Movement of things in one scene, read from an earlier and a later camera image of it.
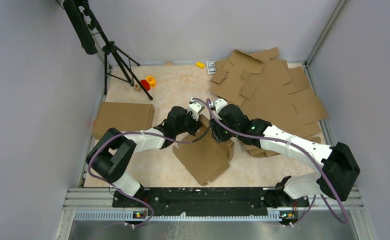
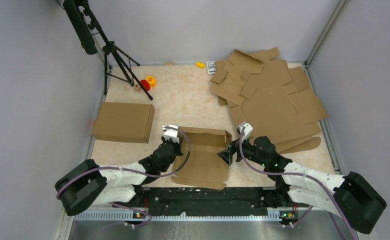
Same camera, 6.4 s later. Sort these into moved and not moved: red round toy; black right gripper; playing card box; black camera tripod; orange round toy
Moved: black right gripper
Not moved: orange round toy; red round toy; playing card box; black camera tripod
